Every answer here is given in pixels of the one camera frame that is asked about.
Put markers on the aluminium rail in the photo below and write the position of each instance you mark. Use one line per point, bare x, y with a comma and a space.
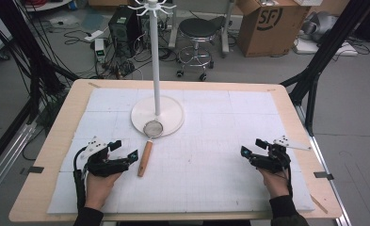
7, 166
327, 175

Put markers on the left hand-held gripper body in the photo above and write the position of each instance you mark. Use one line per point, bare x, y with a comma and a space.
102, 164

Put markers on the thin wooden strip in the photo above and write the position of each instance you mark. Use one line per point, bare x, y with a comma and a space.
318, 204

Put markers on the white hook stand rack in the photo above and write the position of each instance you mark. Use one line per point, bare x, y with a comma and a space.
156, 78

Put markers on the small white power device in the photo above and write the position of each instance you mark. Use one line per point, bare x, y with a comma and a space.
99, 50

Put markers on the black frame stand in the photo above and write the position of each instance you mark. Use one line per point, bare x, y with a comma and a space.
317, 62
32, 59

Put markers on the black round stool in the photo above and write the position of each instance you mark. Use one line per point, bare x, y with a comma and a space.
200, 29

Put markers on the person's left hand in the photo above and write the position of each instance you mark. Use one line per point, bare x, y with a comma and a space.
98, 188

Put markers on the black computer tower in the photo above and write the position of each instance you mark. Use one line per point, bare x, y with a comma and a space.
124, 31

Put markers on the cardboard box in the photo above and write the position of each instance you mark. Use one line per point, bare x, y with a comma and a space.
270, 31

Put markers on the black tape piece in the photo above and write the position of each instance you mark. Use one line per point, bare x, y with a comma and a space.
324, 175
32, 170

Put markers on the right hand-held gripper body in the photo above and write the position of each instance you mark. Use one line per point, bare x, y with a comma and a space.
272, 161

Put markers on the person's right hand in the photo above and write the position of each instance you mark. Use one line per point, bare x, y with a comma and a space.
276, 185

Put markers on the white grid mat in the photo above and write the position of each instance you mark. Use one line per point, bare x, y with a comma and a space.
204, 163

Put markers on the white power strip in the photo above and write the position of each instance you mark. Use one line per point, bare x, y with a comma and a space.
93, 35

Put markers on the grey bag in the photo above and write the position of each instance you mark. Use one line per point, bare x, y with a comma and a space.
320, 25

